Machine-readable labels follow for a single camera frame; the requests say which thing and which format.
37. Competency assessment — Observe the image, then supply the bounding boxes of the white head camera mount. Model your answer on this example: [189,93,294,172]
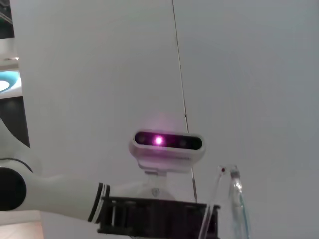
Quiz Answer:
[139,170,176,200]

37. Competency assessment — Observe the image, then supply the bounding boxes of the white head camera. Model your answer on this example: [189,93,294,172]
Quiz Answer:
[129,129,206,175]

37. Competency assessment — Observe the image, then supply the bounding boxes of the clear plastic glasses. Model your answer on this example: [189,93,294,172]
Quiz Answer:
[198,164,251,239]

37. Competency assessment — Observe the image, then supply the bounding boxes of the round teal ceiling lamp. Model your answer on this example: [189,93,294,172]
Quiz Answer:
[0,70,22,92]

